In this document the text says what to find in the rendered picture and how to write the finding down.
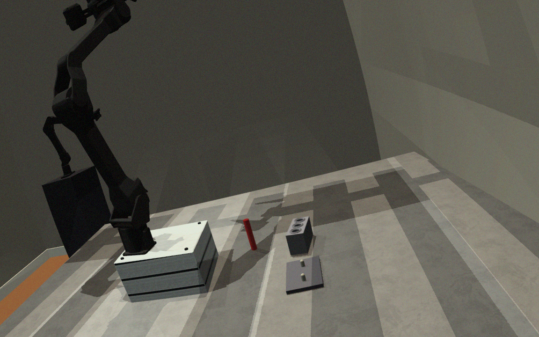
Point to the red peg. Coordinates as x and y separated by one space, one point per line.
250 234

